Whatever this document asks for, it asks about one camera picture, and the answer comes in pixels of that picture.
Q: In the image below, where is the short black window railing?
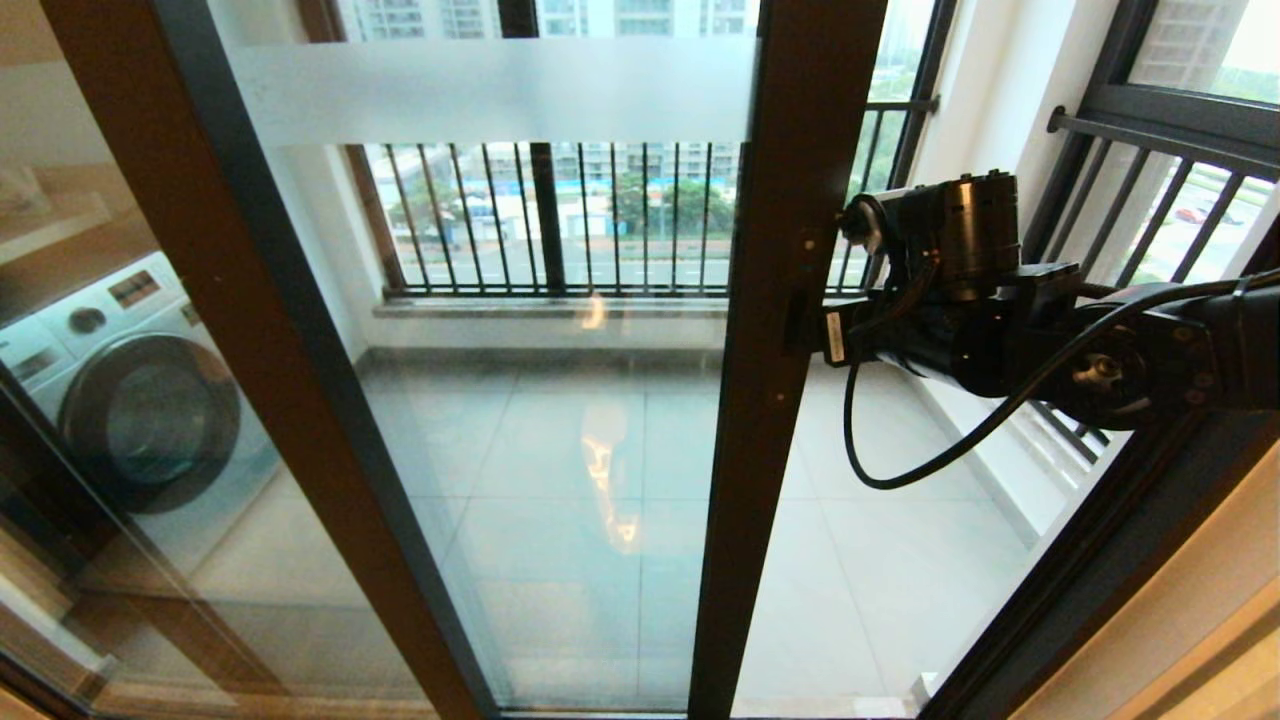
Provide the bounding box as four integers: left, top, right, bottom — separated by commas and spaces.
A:
1020, 100, 1280, 463

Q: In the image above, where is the brown sliding door with lock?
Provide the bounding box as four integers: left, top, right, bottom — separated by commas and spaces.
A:
0, 0, 889, 720

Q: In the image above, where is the brown glass door without lock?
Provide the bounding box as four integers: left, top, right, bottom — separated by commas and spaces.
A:
0, 0, 501, 720

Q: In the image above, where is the narrow dark window frame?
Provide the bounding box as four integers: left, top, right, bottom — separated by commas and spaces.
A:
1020, 0, 1280, 261

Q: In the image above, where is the silver front-load washing machine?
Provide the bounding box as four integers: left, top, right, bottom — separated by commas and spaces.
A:
0, 250, 281, 581

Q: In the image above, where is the long black window railing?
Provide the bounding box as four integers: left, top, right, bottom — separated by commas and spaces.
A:
345, 95, 941, 299

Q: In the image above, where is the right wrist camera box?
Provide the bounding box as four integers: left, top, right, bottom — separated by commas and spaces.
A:
838, 192, 901, 256

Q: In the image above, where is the short grey stone window sill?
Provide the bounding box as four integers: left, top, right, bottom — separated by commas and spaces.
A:
1000, 410, 1101, 493

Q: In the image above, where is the long grey stone window sill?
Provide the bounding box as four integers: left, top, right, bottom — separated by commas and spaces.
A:
372, 295, 851, 321

